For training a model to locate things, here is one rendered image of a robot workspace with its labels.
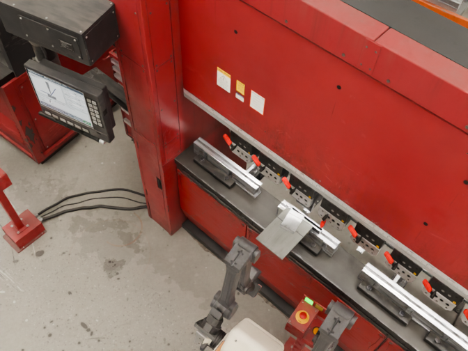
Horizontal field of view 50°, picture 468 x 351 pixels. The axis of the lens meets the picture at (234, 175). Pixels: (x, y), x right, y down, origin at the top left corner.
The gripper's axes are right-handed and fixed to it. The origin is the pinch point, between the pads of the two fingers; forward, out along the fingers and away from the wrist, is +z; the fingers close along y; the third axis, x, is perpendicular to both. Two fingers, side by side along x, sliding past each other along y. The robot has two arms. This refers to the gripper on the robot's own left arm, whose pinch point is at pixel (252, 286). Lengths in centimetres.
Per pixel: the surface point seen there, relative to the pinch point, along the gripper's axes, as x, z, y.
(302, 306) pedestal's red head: -4.1, 26.3, -23.6
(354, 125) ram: -80, -59, -9
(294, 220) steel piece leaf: -39.8, 19.6, 4.0
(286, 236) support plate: -30.3, 15.0, 2.0
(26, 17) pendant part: -47, -78, 136
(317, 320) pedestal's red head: -2.2, 29.2, -33.6
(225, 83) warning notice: -75, -35, 58
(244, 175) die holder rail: -46, 27, 44
